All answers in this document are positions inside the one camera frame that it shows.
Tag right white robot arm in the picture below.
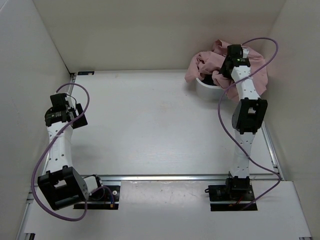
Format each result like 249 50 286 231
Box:
220 52 268 200

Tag pink trousers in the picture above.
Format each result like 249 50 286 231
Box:
184 39 268 103

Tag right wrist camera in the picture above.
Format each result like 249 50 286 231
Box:
227 44 250 58

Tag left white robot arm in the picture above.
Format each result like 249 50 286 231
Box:
37 93 105 211

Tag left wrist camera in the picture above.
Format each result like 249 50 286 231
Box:
50 93 71 109

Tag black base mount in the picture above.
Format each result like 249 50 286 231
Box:
204 176 258 212
87 183 121 210

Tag dark blue folded trousers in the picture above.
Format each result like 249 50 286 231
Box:
202 75 217 86

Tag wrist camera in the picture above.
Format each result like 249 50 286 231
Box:
50 93 71 109
227 44 250 58

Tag aluminium table frame rail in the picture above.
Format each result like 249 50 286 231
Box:
19 71 313 240

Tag white plastic basket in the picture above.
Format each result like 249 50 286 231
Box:
195 78 224 102

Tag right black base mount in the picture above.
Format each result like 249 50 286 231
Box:
204 176 258 212

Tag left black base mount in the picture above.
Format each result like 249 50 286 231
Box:
87 183 121 210

